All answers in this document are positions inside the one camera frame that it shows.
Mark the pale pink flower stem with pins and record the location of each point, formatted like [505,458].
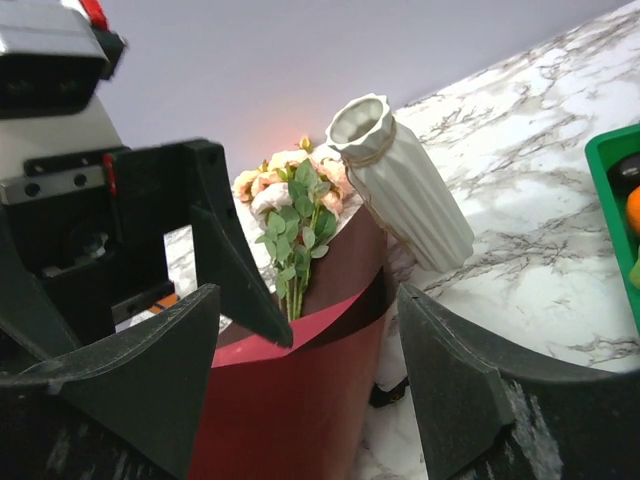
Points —
[296,230]

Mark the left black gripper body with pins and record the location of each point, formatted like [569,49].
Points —
[90,226]

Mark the white ribbed ceramic vase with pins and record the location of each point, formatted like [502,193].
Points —
[391,171]

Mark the orange fruit toy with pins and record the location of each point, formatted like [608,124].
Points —
[632,211]

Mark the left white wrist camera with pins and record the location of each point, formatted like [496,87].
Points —
[54,55]

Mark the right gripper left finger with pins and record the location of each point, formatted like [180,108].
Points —
[125,407]

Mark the green lettuce toy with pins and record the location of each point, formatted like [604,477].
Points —
[634,273]

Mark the black ribbon gold lettering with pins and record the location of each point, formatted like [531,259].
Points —
[380,398]

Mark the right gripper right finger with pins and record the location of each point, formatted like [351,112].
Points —
[488,408]

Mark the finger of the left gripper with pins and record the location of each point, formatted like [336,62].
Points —
[223,258]

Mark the dark purple eggplant toy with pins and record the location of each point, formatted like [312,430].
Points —
[624,176]

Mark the dark red wrapping paper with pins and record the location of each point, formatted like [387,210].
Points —
[298,413]

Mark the green plastic basket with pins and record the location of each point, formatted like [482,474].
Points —
[602,152]

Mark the small peach flower stem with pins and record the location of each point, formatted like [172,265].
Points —
[331,169]

